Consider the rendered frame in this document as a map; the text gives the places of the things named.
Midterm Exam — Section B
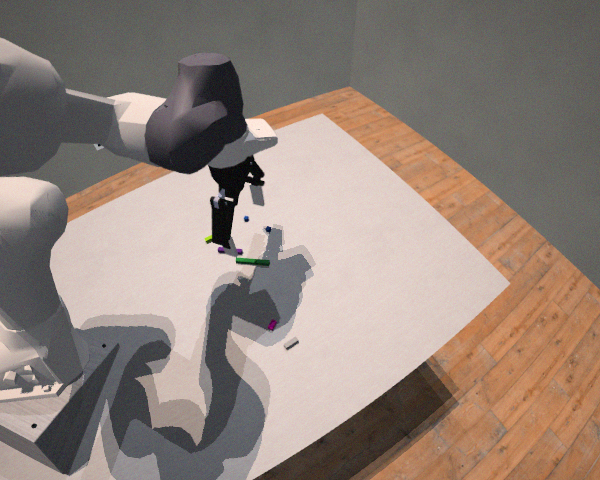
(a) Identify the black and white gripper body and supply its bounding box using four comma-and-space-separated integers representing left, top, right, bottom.
208, 157, 251, 199

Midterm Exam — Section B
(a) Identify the purple rod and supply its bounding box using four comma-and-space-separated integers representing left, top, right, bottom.
218, 247, 242, 255

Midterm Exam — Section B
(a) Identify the grey rod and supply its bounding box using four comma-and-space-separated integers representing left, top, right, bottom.
283, 337, 299, 350

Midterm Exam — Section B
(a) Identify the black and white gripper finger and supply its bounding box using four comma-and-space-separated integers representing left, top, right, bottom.
242, 155, 265, 206
210, 184, 242, 257

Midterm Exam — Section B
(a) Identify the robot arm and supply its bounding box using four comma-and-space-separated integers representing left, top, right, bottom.
0, 38, 278, 403

